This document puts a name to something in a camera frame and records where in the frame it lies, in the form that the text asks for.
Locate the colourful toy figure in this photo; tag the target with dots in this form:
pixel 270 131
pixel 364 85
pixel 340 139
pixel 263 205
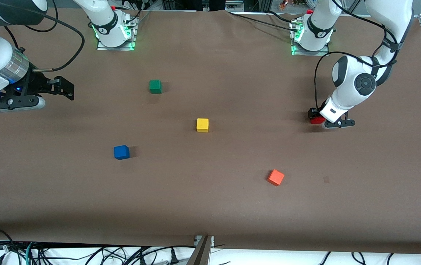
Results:
pixel 286 3

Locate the black power plug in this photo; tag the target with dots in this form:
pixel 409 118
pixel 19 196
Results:
pixel 174 257

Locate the red wooden cube block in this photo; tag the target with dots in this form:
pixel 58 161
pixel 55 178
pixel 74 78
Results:
pixel 318 120

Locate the brown table cover sheet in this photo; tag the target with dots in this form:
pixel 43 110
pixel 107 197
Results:
pixel 232 206

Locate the yellow wooden cube block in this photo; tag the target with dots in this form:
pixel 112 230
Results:
pixel 202 125

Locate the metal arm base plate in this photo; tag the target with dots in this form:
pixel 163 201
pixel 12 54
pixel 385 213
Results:
pixel 102 46
pixel 324 52

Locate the blue wooden cube block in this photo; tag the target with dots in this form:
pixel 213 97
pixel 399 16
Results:
pixel 121 152

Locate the orange wooden cube block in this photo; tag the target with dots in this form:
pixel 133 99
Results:
pixel 275 177

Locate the green wooden cube block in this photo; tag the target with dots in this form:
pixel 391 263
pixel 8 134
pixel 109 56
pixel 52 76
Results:
pixel 155 87

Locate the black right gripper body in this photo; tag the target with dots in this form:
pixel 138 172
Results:
pixel 36 83

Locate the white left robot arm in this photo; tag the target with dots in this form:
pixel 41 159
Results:
pixel 350 73

